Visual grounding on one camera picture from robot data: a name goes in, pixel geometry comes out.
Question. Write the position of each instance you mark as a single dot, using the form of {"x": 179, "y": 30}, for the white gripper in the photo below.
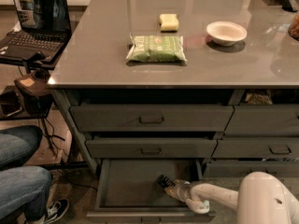
{"x": 189, "y": 192}

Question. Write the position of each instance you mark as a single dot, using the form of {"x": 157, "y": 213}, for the black rxbar chocolate bar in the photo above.
{"x": 165, "y": 182}

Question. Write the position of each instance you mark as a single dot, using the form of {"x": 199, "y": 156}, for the open bottom left drawer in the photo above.
{"x": 129, "y": 193}

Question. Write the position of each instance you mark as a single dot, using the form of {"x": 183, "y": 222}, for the middle left grey drawer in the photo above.
{"x": 151, "y": 147}

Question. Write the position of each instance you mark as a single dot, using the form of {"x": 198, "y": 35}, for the grey drawer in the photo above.
{"x": 151, "y": 147}
{"x": 264, "y": 120}
{"x": 151, "y": 118}
{"x": 242, "y": 168}
{"x": 237, "y": 148}

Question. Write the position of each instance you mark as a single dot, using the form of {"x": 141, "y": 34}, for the top right grey drawer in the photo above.
{"x": 264, "y": 120}

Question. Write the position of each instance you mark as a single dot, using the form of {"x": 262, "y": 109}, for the middle right grey drawer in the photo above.
{"x": 237, "y": 148}

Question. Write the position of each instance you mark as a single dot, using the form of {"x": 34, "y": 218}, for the bottom right grey drawer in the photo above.
{"x": 242, "y": 168}

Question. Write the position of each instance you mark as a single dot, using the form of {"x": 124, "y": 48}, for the top left grey drawer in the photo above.
{"x": 151, "y": 118}

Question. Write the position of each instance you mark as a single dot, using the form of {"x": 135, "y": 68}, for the snack bag in right drawer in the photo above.
{"x": 258, "y": 98}

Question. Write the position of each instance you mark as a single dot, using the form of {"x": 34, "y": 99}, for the brown object on counter right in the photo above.
{"x": 294, "y": 27}

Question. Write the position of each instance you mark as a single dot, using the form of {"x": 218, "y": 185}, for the black white sneaker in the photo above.
{"x": 56, "y": 211}

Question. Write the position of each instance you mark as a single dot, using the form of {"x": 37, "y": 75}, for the green snack bag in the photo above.
{"x": 156, "y": 49}

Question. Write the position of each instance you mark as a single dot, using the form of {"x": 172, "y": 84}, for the person lower leg in jeans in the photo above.
{"x": 26, "y": 187}

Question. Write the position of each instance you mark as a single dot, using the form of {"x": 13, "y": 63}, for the person leg in jeans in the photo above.
{"x": 26, "y": 187}
{"x": 18, "y": 145}

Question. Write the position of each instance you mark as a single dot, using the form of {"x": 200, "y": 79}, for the white paper bowl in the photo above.
{"x": 225, "y": 33}

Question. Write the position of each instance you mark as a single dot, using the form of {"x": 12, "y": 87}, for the black device with sticky note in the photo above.
{"x": 34, "y": 89}

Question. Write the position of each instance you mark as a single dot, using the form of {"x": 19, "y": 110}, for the person upper leg in jeans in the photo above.
{"x": 18, "y": 145}

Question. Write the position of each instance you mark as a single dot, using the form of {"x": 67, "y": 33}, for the yellow sponge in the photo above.
{"x": 168, "y": 22}

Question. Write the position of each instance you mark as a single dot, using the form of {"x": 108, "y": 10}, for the black laptop stand tray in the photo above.
{"x": 35, "y": 62}

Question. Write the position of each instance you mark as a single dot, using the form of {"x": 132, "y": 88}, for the black open laptop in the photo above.
{"x": 45, "y": 30}

